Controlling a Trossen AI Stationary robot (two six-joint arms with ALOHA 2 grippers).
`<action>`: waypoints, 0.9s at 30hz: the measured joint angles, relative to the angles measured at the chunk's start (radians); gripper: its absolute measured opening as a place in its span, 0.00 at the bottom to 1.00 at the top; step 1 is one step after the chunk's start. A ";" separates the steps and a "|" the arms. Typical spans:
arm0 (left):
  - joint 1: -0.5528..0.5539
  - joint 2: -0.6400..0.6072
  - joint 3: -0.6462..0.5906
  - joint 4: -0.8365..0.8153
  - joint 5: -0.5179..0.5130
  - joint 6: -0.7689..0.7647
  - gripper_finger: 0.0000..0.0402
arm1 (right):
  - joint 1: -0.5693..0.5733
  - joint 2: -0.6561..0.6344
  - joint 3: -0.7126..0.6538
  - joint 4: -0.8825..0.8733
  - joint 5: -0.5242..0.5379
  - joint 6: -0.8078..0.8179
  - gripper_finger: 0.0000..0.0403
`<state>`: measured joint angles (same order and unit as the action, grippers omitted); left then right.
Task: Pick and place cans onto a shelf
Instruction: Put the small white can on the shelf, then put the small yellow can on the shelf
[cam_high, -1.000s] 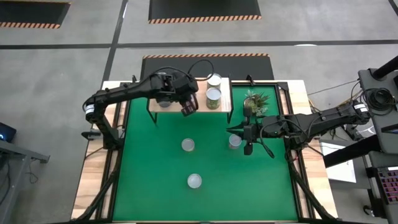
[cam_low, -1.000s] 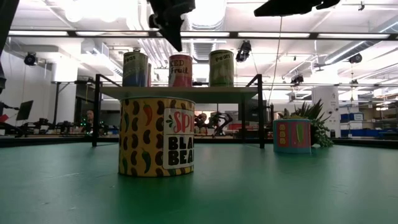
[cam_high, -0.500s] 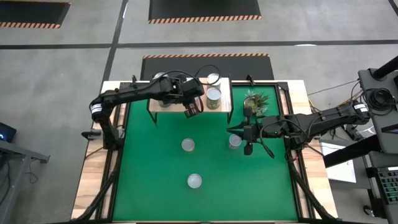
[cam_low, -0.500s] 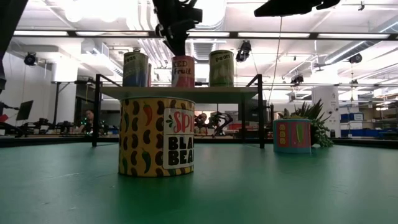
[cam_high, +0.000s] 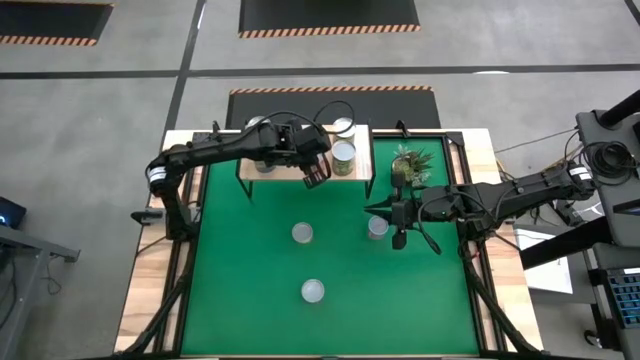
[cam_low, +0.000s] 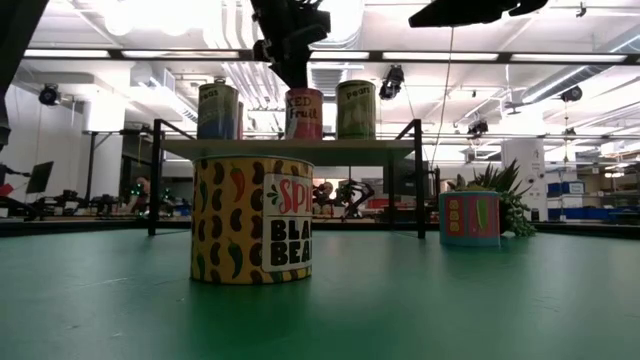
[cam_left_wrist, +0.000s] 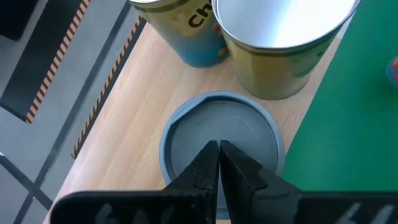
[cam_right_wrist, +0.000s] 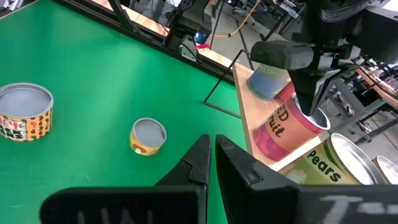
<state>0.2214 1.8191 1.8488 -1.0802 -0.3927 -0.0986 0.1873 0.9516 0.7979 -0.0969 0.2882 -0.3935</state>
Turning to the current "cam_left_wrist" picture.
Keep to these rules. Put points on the teal pink corn can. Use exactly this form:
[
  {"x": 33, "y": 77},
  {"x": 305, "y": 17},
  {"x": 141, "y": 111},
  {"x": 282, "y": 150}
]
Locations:
[{"x": 393, "y": 73}]

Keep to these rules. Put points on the black hazard-striped floor mat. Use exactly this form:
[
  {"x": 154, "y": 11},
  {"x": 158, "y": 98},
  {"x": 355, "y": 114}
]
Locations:
[{"x": 37, "y": 62}]

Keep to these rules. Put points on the wooden shelf with black legs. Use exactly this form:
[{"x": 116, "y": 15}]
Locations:
[{"x": 140, "y": 109}]

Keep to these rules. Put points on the yellow spicy black beans can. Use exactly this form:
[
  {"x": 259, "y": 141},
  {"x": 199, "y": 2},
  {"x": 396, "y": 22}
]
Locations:
[{"x": 224, "y": 121}]

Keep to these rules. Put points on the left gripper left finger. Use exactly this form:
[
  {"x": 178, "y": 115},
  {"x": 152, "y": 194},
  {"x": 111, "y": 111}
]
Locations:
[{"x": 202, "y": 174}]

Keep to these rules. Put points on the green table mat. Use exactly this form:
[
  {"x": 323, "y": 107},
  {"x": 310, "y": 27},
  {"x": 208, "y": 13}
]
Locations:
[{"x": 357, "y": 124}]

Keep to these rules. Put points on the yellow blue chickpeas can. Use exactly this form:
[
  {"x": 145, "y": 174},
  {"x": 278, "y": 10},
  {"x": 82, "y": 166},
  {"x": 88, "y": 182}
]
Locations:
[{"x": 186, "y": 40}]

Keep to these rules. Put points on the green pears can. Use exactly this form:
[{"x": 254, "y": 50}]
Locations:
[{"x": 273, "y": 74}]

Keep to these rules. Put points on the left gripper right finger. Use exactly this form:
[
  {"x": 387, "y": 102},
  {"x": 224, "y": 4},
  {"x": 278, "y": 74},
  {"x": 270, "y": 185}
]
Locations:
[{"x": 245, "y": 177}]

